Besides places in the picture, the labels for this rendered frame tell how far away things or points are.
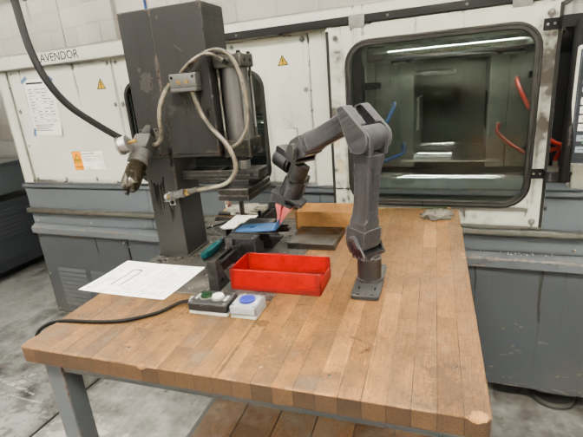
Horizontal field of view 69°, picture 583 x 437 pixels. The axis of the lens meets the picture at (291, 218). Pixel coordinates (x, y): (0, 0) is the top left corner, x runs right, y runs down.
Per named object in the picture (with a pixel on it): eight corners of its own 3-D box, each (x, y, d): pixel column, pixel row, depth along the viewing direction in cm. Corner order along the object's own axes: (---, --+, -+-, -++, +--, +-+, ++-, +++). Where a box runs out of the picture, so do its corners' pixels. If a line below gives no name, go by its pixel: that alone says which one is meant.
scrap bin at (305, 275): (320, 296, 107) (318, 275, 105) (231, 289, 115) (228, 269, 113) (330, 276, 118) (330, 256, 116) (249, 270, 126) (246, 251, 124)
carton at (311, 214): (363, 234, 150) (363, 212, 147) (297, 231, 158) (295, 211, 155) (369, 222, 161) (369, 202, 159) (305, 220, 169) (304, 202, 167)
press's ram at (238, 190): (253, 211, 123) (241, 105, 114) (176, 209, 131) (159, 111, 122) (274, 194, 139) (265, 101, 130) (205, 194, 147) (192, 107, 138)
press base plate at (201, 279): (271, 310, 108) (271, 300, 107) (112, 295, 124) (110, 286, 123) (329, 226, 167) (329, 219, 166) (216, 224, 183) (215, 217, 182)
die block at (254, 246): (257, 265, 129) (254, 242, 127) (227, 263, 132) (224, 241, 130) (278, 241, 147) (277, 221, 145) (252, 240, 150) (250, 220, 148)
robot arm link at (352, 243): (345, 235, 109) (361, 240, 104) (368, 226, 114) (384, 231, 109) (346, 258, 111) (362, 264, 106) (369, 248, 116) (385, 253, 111)
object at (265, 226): (278, 231, 129) (278, 221, 128) (234, 232, 134) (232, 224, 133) (286, 223, 135) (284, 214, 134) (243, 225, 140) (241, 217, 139)
